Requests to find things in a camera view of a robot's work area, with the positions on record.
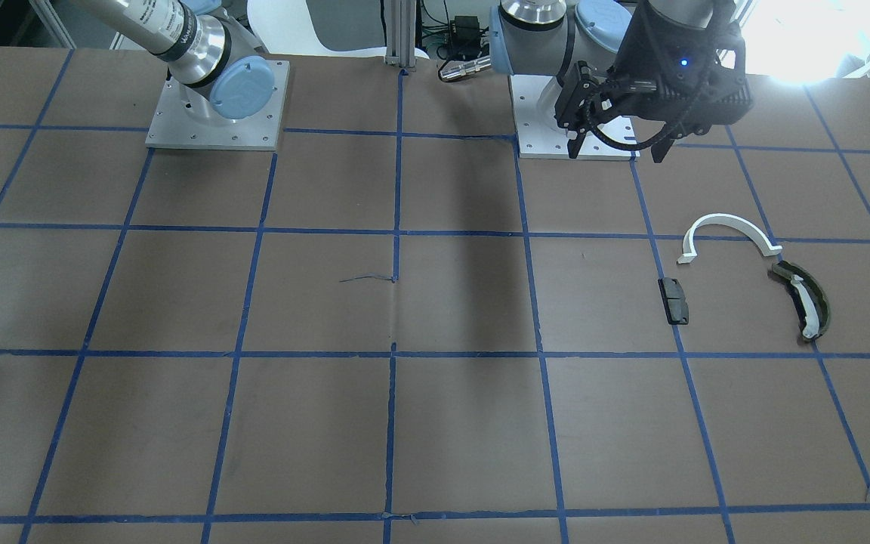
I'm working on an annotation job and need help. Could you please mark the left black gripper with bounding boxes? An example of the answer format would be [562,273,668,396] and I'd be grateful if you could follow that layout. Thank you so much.
[554,60,700,164]

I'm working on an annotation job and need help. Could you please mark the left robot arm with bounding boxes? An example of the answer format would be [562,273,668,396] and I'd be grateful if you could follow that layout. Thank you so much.
[489,1,754,164]

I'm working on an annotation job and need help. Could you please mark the white curved plastic clip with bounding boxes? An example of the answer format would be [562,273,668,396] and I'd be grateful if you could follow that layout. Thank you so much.
[676,213,783,265]

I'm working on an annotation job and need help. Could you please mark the silver cylindrical connector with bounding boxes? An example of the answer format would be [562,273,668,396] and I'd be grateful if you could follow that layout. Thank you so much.
[437,55,492,83]

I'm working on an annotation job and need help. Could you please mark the black power adapter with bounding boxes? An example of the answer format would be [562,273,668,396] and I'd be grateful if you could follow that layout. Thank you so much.
[449,15,481,46]

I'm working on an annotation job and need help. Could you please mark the black brake pad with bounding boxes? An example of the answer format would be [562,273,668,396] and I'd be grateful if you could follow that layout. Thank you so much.
[657,277,690,325]

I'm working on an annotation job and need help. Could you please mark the dark green brake shoe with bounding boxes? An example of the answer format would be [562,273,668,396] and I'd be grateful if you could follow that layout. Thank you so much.
[769,261,832,343]

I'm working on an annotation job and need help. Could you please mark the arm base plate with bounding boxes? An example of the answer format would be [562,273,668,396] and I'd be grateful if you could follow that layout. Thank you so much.
[510,75,641,161]
[145,59,291,152]

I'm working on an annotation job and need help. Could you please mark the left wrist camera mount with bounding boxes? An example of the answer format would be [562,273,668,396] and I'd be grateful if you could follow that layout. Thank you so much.
[608,1,754,133]

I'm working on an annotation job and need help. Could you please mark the black cables on bench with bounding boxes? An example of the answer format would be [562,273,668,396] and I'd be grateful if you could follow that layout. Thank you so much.
[420,0,496,61]

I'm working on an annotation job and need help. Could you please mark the aluminium frame post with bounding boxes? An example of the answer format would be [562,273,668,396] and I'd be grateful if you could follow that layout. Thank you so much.
[381,1,418,72]

